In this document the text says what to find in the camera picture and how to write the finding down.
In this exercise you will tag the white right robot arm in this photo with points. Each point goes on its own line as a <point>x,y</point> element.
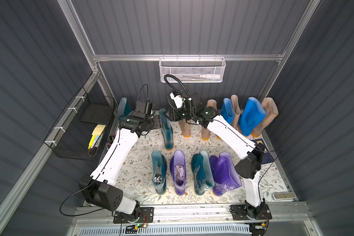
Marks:
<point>251,156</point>

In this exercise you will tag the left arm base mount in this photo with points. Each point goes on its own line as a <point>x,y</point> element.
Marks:
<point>140,215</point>

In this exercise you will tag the yellow sticky notes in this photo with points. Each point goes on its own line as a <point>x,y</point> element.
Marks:
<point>95,136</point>

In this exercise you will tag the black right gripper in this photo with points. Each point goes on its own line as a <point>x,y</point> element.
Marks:
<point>182,115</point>

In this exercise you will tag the white tube in basket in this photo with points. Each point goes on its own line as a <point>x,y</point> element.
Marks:
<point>210,76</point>

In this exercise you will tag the blue boot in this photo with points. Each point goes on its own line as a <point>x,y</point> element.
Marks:
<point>227,111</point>
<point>252,116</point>

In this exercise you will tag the black wire wall basket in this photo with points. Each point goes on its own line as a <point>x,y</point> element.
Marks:
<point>70,136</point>

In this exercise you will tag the dark blue book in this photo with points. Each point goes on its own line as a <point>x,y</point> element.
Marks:
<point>268,158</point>

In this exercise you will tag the purple boot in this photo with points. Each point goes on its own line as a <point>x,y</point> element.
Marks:
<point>224,174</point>
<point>178,172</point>

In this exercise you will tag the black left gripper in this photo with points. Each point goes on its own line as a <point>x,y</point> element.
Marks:
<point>156,121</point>

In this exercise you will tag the white wire mesh basket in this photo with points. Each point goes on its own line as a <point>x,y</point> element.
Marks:
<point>188,69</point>

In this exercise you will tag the dark teal boot back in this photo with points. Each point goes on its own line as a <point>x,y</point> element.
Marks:
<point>167,130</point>
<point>124,109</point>

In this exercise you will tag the beige boot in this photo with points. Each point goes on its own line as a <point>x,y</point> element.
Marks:
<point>272,112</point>
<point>205,134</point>
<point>237,111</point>
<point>185,128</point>

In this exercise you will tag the pink pen cup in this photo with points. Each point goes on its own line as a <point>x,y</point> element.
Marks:
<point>110,141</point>

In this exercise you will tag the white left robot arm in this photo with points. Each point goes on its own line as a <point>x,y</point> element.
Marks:
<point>99,188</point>

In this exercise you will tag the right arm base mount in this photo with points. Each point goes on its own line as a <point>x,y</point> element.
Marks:
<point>246,211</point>

